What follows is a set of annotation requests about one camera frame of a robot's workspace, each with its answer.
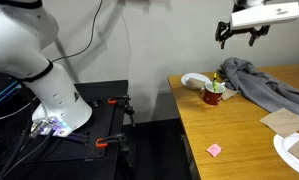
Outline brown napkin beside mug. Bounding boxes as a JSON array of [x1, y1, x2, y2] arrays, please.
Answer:
[[221, 87, 239, 102]]

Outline grey cloth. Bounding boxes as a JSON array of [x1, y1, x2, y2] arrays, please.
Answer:
[[217, 56, 299, 134]]

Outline pink sticky note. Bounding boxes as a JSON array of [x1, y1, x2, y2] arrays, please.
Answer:
[[206, 143, 223, 158]]

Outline orange black bar clamp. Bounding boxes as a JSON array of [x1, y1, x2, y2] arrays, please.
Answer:
[[95, 132, 127, 149], [107, 95, 137, 128]]

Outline black wall cable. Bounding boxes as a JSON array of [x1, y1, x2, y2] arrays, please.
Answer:
[[51, 0, 104, 63]]

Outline red mug white interior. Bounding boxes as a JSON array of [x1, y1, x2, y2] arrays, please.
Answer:
[[201, 80, 227, 106]]

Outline large white paper plate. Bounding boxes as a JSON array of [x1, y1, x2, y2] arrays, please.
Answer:
[[272, 132, 299, 179]]

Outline dark blue clamp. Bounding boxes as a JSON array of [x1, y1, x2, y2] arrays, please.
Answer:
[[68, 131, 90, 145]]

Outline large flat brown napkin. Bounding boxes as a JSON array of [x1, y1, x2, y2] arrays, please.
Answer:
[[259, 107, 299, 138]]

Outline green marker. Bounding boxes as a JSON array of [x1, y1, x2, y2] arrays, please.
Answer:
[[211, 72, 219, 93]]

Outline black base cables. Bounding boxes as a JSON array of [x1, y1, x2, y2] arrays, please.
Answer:
[[0, 126, 55, 180]]

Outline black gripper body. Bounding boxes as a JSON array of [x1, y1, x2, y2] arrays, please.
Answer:
[[230, 27, 257, 35]]

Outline small white paper plate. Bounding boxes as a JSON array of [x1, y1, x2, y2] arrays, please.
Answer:
[[180, 72, 212, 92]]

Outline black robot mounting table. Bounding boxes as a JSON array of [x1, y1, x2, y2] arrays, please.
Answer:
[[0, 79, 131, 180]]

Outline black box with blue stripes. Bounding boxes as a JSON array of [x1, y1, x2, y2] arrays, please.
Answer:
[[0, 72, 24, 115]]

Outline brown napkin on small plate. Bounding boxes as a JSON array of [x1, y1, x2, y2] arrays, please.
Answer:
[[184, 77, 207, 90]]

